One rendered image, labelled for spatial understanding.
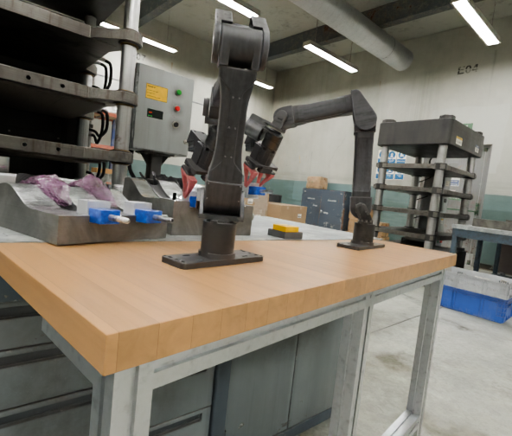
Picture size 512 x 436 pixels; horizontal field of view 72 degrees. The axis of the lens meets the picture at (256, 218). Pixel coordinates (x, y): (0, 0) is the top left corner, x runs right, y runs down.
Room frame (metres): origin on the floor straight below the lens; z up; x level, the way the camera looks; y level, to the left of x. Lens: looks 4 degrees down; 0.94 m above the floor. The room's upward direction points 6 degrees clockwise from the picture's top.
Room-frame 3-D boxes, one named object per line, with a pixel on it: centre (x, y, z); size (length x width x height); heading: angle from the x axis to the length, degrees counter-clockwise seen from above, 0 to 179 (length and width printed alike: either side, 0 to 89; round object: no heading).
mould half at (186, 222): (1.17, 0.27, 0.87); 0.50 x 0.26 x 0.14; 40
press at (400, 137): (5.07, -2.39, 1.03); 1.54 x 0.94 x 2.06; 132
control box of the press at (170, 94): (1.85, 0.56, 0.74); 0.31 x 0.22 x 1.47; 130
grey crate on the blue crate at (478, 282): (3.41, -2.19, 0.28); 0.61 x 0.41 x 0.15; 42
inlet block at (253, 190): (1.21, 0.00, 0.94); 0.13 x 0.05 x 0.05; 40
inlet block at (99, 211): (0.69, 0.29, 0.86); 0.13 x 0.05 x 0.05; 57
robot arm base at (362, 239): (1.10, -0.34, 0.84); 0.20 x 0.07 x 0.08; 138
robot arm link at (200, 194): (0.67, 0.07, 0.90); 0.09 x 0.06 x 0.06; 101
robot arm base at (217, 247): (0.66, 0.07, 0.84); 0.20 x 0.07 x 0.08; 138
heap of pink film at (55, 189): (0.88, 0.48, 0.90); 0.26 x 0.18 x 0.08; 57
